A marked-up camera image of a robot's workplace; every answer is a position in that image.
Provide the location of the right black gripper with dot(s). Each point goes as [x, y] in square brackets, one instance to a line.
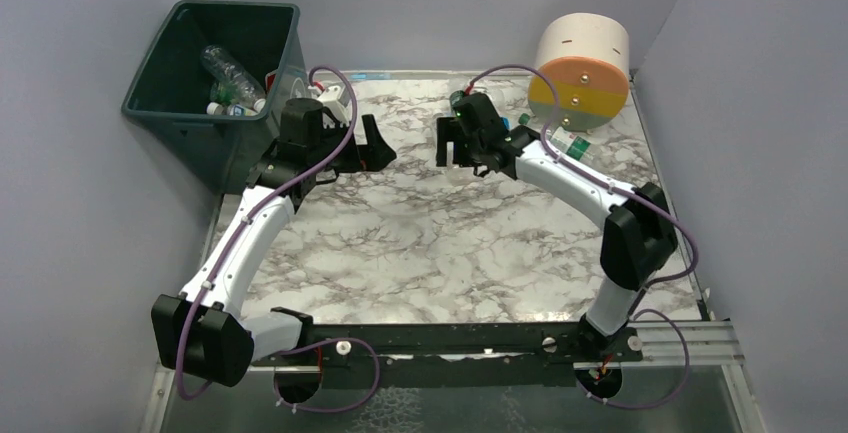
[457, 140]

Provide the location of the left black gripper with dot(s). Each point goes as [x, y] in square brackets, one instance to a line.
[358, 151]

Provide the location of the clear bottle dark green label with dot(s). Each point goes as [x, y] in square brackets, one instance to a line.
[455, 97]

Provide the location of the amber bottle red label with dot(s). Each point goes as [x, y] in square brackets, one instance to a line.
[270, 79]

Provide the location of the clear bottle grey blue label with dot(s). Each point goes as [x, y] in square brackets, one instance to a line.
[236, 110]

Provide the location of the green tea bottle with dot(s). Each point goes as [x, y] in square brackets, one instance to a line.
[222, 93]

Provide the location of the clear unlabelled bottle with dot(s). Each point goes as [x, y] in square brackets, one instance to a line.
[224, 68]

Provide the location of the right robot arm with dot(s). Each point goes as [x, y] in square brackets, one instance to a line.
[637, 237]

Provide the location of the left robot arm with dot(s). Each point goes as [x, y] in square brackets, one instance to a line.
[200, 331]

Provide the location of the dark green plastic bin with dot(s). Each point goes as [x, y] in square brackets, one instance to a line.
[170, 91]

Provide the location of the clear bottle green white label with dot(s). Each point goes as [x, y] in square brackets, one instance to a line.
[566, 143]

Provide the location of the white cylinder with coloured face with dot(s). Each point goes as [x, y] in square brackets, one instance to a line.
[586, 57]

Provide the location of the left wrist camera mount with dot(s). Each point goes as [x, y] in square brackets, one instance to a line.
[336, 98]

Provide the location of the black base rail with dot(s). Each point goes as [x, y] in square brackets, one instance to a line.
[356, 356]

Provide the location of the aluminium frame rail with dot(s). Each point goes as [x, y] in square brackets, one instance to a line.
[692, 343]

